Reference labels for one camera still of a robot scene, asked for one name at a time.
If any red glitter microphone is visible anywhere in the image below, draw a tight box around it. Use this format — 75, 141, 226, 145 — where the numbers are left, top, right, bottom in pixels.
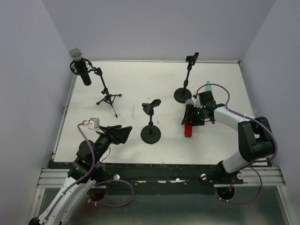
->
184, 99, 194, 137

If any round-base mic stand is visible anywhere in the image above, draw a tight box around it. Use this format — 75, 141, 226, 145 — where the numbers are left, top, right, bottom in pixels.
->
141, 99, 161, 144
173, 52, 199, 104

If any black tripod mic stand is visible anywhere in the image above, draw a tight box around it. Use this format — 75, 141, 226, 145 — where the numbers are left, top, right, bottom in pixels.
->
84, 58, 122, 118

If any black glitter microphone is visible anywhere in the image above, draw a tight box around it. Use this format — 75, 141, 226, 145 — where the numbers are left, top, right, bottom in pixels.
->
69, 47, 91, 86

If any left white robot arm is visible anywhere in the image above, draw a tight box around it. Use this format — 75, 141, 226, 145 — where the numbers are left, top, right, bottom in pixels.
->
29, 120, 132, 225

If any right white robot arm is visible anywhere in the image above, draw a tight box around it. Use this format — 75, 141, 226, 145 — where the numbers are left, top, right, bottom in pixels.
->
181, 90, 276, 179

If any teal green microphone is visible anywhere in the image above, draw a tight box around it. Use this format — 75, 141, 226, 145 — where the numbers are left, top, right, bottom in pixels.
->
205, 81, 212, 91

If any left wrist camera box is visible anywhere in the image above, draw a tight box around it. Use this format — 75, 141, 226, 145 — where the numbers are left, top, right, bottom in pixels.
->
82, 118, 100, 131

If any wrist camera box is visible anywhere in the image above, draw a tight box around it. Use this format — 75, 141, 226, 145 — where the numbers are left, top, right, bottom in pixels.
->
193, 90, 215, 107
82, 118, 100, 131

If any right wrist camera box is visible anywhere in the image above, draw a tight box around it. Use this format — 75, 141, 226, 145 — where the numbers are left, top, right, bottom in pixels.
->
193, 90, 215, 107

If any black front mounting rail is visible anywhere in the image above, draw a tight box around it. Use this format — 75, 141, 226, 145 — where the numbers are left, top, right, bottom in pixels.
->
48, 160, 244, 196

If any aluminium frame profile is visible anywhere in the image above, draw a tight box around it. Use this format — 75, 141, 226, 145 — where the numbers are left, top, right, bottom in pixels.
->
25, 61, 288, 225

